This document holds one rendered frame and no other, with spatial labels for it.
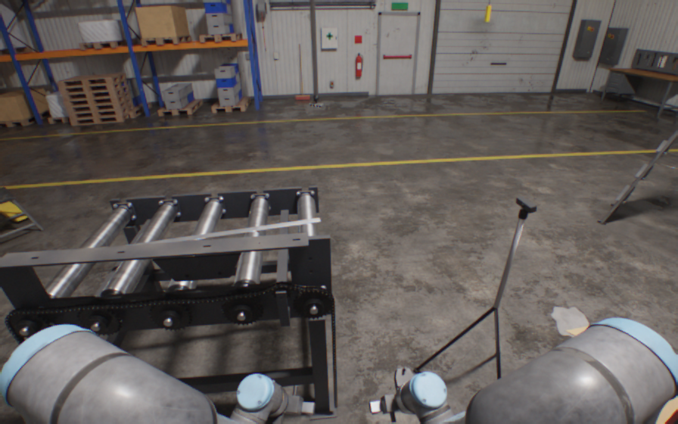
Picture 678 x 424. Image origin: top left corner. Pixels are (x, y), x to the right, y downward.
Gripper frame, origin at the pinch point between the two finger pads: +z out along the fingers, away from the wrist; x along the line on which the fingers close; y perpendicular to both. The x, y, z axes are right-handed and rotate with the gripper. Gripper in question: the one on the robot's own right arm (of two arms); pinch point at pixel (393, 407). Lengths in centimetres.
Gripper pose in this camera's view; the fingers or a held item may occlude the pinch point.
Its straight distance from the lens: 131.7
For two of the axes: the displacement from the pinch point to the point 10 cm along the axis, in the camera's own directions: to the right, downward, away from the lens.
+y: 1.1, 7.9, -6.0
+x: 9.8, 0.1, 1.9
